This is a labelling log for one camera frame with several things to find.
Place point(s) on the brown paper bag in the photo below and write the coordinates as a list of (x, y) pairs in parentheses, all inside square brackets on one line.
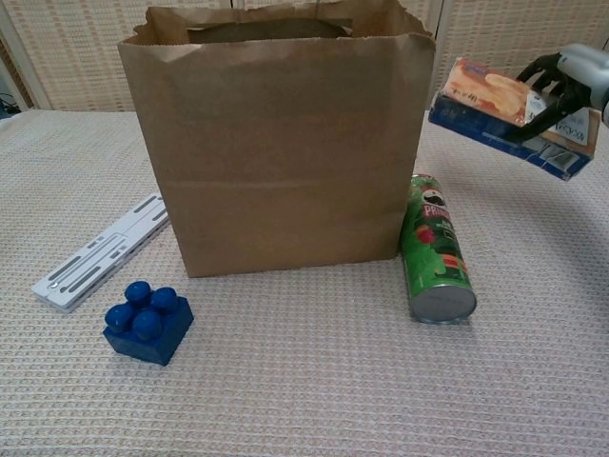
[(280, 157)]

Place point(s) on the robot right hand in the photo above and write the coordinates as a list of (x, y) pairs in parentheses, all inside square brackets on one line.
[(587, 76)]

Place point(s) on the white folding stand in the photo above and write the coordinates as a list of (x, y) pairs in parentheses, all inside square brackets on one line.
[(95, 252)]

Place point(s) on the bamboo folding screen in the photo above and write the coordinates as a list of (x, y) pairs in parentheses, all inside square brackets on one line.
[(71, 57)]

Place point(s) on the orange and blue cracker box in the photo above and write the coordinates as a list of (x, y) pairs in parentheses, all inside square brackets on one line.
[(480, 105)]

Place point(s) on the green Pringles can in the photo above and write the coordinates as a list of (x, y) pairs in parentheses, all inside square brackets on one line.
[(435, 247)]

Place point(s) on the beige woven tablecloth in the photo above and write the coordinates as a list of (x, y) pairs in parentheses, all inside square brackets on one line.
[(285, 381)]

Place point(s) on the blue toy building block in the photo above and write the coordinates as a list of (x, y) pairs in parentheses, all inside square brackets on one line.
[(152, 340)]

